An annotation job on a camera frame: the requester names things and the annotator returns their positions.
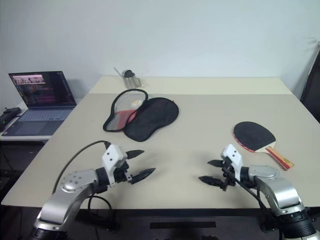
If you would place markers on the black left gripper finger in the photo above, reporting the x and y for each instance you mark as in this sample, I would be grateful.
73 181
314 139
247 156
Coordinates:
135 153
143 175

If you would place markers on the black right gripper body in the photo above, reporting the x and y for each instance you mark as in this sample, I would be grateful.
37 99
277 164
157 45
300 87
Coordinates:
228 177

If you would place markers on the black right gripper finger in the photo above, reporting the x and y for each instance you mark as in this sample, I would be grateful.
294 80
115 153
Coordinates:
210 180
215 163

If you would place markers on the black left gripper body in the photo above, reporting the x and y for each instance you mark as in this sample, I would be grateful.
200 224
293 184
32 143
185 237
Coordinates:
122 172

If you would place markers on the black red paddle case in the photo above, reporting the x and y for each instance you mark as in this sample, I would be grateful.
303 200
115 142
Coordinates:
152 117

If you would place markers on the black red table tennis paddle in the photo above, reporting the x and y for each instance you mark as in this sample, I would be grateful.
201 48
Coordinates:
251 136

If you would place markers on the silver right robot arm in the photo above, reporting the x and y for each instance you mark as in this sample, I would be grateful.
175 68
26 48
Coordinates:
277 185

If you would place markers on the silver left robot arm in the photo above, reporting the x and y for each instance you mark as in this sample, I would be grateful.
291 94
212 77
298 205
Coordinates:
72 186

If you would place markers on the white side table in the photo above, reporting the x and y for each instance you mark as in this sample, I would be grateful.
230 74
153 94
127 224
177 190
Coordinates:
30 138

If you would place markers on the open blue laptop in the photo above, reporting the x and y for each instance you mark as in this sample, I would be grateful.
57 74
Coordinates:
41 100

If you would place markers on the black office chair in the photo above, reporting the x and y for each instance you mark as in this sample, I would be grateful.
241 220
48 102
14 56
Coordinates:
311 92

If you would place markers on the black pouch beside laptop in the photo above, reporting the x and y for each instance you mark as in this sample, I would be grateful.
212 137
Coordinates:
10 115

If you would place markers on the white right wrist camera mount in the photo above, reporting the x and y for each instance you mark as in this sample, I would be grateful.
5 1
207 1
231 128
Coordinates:
233 156

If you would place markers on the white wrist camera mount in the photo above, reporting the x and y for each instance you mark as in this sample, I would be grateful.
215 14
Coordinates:
111 156
233 156

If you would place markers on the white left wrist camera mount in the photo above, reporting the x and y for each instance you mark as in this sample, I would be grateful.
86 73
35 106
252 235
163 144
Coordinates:
111 156

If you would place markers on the black table frame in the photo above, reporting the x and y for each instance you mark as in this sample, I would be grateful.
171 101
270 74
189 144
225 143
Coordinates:
175 217

